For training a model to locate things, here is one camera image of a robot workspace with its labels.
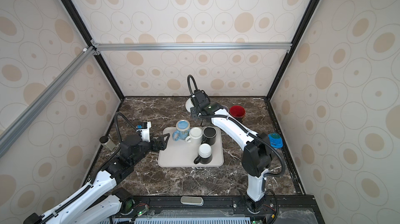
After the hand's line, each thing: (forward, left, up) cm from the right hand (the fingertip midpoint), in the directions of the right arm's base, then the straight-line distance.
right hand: (197, 110), depth 87 cm
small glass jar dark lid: (-13, +51, -11) cm, 54 cm away
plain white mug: (-10, +2, -12) cm, 16 cm away
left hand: (-16, +15, +2) cm, 22 cm away
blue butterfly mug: (-6, +9, -8) cm, 13 cm away
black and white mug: (-22, -4, -11) cm, 25 cm away
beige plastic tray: (-16, +11, -19) cm, 28 cm away
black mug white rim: (-9, -6, -10) cm, 15 cm away
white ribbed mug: (+4, +5, +1) cm, 6 cm away
